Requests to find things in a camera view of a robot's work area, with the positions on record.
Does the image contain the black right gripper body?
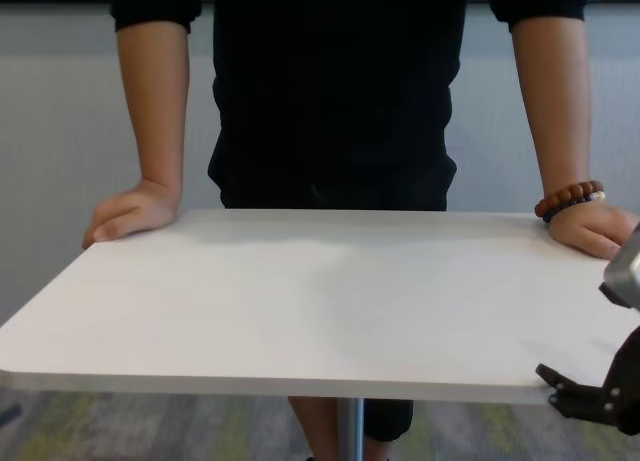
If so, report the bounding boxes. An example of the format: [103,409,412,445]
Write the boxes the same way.
[599,325,640,437]

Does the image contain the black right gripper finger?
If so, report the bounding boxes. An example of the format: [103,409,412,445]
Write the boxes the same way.
[534,363,619,430]
[598,282,634,310]

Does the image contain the white pedestal table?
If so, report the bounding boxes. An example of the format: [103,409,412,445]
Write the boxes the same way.
[0,209,640,461]

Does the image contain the person's right forearm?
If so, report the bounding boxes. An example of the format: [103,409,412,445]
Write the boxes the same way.
[115,19,192,195]

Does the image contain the person's left forearm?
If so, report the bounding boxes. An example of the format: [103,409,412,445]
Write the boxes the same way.
[508,11,604,192]

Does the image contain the person's left hand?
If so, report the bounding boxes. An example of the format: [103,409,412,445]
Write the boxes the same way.
[547,200,640,260]

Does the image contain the person's right hand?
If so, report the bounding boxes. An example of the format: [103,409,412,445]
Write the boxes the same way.
[82,179,181,250]

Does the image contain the person's right lower leg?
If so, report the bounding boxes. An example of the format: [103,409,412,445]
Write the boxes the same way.
[287,395,344,461]

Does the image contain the black sweatshirt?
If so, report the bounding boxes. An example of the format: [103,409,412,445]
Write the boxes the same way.
[109,0,589,192]

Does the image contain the dark blue bead bracelet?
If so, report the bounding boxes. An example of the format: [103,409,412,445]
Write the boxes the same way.
[542,193,609,225]

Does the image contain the brown wooden bead bracelet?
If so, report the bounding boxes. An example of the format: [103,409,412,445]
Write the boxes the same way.
[533,179,606,218]

